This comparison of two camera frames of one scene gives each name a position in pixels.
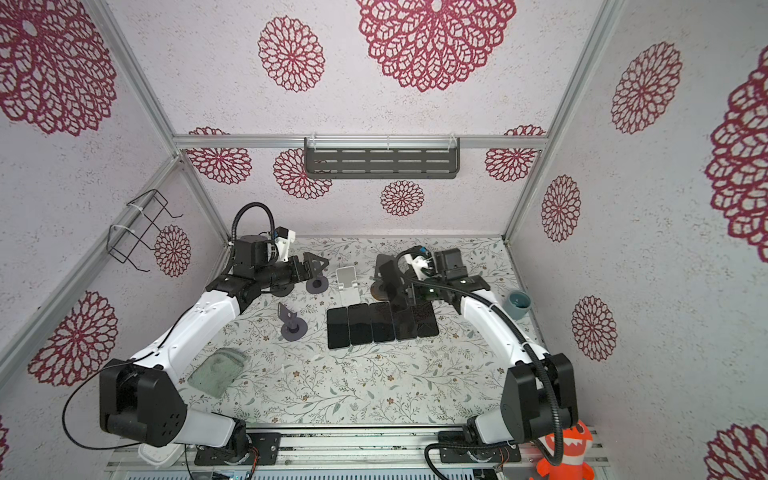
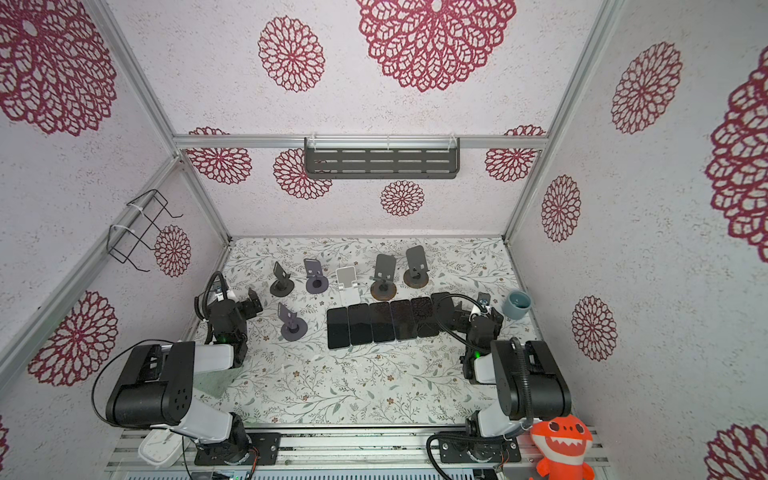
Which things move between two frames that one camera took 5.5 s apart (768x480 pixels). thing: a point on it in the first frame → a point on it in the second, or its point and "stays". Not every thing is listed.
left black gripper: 301,275 → 250,308
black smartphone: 388,275 → 443,308
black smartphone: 338,328 stays
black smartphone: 405,324 stays
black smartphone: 360,327 stays
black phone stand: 280,289 stays
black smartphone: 382,321 stays
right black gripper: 415,294 → 464,317
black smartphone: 426,321 stays
